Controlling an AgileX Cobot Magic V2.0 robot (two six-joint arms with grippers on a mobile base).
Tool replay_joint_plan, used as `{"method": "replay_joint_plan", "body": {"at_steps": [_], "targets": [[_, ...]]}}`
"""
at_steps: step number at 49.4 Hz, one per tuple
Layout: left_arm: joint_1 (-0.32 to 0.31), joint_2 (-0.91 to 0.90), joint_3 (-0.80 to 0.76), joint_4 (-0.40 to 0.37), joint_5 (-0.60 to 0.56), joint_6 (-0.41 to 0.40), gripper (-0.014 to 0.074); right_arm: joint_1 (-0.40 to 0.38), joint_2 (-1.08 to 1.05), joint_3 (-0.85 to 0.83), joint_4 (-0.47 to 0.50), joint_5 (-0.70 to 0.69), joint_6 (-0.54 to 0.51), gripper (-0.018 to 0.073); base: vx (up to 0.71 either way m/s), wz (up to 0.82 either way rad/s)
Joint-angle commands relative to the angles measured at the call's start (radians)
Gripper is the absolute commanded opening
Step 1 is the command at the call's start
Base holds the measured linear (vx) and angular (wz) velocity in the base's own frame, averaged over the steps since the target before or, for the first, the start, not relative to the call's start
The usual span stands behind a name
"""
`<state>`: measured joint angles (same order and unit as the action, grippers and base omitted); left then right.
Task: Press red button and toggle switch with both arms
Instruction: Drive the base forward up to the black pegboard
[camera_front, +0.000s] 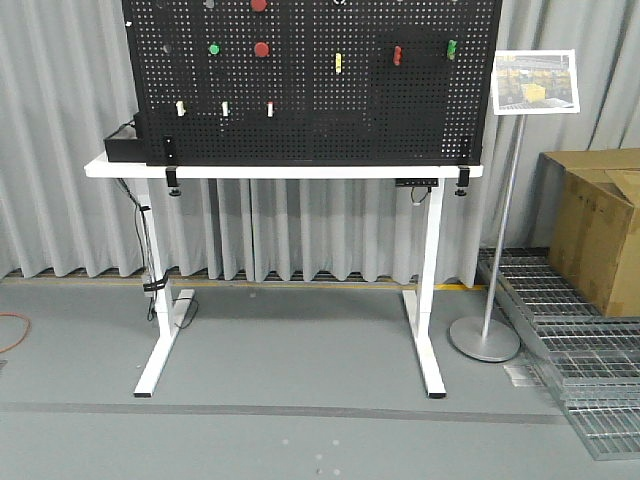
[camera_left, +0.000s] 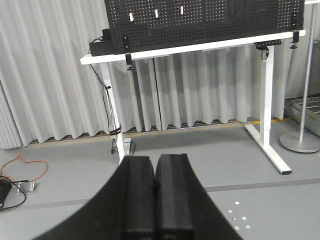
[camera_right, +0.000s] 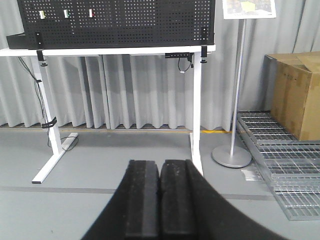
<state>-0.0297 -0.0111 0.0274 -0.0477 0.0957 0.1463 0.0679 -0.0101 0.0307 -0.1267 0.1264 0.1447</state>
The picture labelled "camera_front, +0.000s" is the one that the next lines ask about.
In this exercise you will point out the black desk control panel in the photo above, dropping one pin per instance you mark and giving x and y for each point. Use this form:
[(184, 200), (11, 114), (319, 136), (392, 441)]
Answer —
[(417, 183)]

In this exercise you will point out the black right clamp bracket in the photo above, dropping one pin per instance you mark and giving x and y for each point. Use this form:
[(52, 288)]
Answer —
[(463, 181)]

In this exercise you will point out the white height-adjustable table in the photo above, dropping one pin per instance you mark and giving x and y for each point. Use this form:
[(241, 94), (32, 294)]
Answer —
[(418, 304)]

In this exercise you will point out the black box on table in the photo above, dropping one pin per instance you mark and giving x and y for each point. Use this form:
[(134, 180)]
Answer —
[(127, 144)]

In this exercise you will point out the white power strip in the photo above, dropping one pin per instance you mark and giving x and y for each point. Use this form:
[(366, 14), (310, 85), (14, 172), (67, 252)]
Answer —
[(181, 306)]

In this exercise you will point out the metal sign stand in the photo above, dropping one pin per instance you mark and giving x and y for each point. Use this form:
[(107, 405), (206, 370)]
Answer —
[(523, 83)]

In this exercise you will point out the yellow toggle switch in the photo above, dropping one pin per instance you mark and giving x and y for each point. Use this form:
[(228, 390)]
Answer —
[(338, 62)]

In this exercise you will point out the green toggle switch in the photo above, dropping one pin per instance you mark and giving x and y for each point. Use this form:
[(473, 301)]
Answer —
[(451, 49)]

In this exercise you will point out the yellow rocker switch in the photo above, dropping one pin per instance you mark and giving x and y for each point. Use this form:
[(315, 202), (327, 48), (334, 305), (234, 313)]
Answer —
[(180, 108)]

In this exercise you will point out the red toggle switch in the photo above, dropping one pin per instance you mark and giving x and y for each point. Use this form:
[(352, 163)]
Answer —
[(397, 56)]

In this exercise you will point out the cardboard box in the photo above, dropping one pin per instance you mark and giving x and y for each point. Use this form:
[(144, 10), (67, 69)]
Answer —
[(595, 243)]

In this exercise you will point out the metal floor grating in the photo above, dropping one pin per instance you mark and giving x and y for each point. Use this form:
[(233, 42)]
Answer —
[(589, 363)]

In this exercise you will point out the black perforated pegboard panel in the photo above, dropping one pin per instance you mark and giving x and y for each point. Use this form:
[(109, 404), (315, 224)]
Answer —
[(372, 114)]

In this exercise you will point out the black clamp bracket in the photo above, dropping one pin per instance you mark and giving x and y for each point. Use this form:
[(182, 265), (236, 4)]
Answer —
[(171, 166), (463, 181)]

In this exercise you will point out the black left clamp bracket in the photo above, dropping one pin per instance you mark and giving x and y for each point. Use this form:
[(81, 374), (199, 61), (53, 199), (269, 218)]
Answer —
[(171, 166)]

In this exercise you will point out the red round button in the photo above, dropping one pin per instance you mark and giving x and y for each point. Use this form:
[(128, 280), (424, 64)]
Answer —
[(262, 49), (259, 5)]

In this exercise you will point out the red round button upper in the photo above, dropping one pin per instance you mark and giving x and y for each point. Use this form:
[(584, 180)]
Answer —
[(259, 5)]

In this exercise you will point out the red round button lower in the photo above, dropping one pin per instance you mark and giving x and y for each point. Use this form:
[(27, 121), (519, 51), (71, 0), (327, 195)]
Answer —
[(262, 49)]

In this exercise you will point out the grey curtain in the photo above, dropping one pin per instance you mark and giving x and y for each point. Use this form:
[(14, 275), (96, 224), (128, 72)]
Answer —
[(66, 84)]

